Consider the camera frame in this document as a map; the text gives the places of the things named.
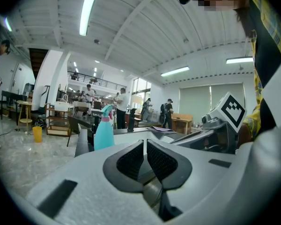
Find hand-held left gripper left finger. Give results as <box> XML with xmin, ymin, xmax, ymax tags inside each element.
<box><xmin>25</xmin><ymin>139</ymin><xmax>160</xmax><ymax>225</ymax></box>

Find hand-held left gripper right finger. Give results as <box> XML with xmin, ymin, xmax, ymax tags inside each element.
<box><xmin>147</xmin><ymin>139</ymin><xmax>236</xmax><ymax>221</ymax></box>

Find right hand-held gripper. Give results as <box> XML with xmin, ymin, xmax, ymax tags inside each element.
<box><xmin>170</xmin><ymin>91</ymin><xmax>247</xmax><ymax>154</ymax></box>

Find teal pink spray bottle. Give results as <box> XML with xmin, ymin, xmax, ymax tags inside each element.
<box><xmin>94</xmin><ymin>104</ymin><xmax>115</xmax><ymax>151</ymax></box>

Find person's right forearm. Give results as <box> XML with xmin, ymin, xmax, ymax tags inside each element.
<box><xmin>237</xmin><ymin>105</ymin><xmax>262</xmax><ymax>149</ymax></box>

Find light wooden desk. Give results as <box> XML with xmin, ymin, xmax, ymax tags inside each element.
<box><xmin>170</xmin><ymin>112</ymin><xmax>194</xmax><ymax>135</ymax></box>

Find purple cloth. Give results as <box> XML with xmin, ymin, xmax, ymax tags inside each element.
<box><xmin>151</xmin><ymin>126</ymin><xmax>176</xmax><ymax>133</ymax></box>

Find dark grey cloth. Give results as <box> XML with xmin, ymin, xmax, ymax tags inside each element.
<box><xmin>146</xmin><ymin>126</ymin><xmax>185</xmax><ymax>140</ymax></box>

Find grey roller blind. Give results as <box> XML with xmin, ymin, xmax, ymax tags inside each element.
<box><xmin>210</xmin><ymin>82</ymin><xmax>246</xmax><ymax>112</ymax></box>

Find wooden shelf unit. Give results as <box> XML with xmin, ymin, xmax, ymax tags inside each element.
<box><xmin>44</xmin><ymin>102</ymin><xmax>73</xmax><ymax>137</ymax></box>

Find black soap dispenser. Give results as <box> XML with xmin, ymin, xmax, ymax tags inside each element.
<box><xmin>88</xmin><ymin>115</ymin><xmax>101</xmax><ymax>146</ymax></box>

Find white sink basin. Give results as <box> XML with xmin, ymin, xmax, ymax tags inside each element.
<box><xmin>113</xmin><ymin>128</ymin><xmax>176</xmax><ymax>146</ymax></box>

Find yellow bucket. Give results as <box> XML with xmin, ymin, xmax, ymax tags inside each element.
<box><xmin>32</xmin><ymin>126</ymin><xmax>43</xmax><ymax>143</ymax></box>

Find black faucet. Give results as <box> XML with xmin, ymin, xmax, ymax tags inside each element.
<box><xmin>127</xmin><ymin>108</ymin><xmax>138</xmax><ymax>133</ymax></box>

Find ceiling tube light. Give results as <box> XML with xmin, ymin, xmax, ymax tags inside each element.
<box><xmin>160</xmin><ymin>66</ymin><xmax>190</xmax><ymax>77</ymax></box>
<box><xmin>226</xmin><ymin>56</ymin><xmax>254</xmax><ymax>65</ymax></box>
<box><xmin>3</xmin><ymin>16</ymin><xmax>13</xmax><ymax>32</ymax></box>
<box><xmin>79</xmin><ymin>0</ymin><xmax>98</xmax><ymax>37</ymax></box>

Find white top metal table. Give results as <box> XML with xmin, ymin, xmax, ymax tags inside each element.
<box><xmin>72</xmin><ymin>101</ymin><xmax>92</xmax><ymax>118</ymax></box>

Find white plastic basket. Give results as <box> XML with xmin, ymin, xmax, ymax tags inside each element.
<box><xmin>54</xmin><ymin>101</ymin><xmax>70</xmax><ymax>112</ymax></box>

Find tall window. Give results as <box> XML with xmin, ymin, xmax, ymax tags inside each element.
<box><xmin>131</xmin><ymin>77</ymin><xmax>153</xmax><ymax>110</ymax></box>

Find round wooden side table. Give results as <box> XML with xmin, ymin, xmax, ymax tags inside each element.
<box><xmin>16</xmin><ymin>100</ymin><xmax>33</xmax><ymax>133</ymax></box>

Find black mezzanine railing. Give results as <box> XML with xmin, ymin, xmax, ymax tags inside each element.
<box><xmin>67</xmin><ymin>70</ymin><xmax>128</xmax><ymax>91</ymax></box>

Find black inner top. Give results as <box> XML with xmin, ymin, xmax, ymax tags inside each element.
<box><xmin>252</xmin><ymin>27</ymin><xmax>281</xmax><ymax>135</ymax></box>

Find black desk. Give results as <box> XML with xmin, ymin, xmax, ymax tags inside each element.
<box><xmin>0</xmin><ymin>90</ymin><xmax>28</xmax><ymax>120</ymax></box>

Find yellow plaid shirt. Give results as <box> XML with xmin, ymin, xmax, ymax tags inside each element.
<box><xmin>240</xmin><ymin>0</ymin><xmax>281</xmax><ymax>140</ymax></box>

